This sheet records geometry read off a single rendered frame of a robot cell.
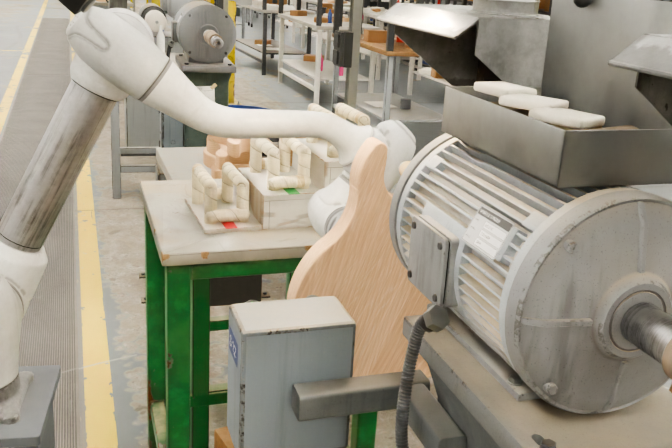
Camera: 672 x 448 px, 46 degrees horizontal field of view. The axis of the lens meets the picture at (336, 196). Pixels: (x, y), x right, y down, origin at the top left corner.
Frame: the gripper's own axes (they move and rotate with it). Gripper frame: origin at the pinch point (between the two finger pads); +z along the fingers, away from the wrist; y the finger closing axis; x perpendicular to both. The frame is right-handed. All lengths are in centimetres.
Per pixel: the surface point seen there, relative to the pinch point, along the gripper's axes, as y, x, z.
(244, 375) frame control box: 29.7, -12.5, 27.6
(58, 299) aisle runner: 16, -124, -240
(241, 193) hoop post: 10, -10, -68
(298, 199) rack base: -3, -5, -65
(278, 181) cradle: 3, -3, -67
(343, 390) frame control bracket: 17.2, -9.3, 31.2
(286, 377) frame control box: 24.0, -11.2, 27.7
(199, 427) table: -22, -97, -107
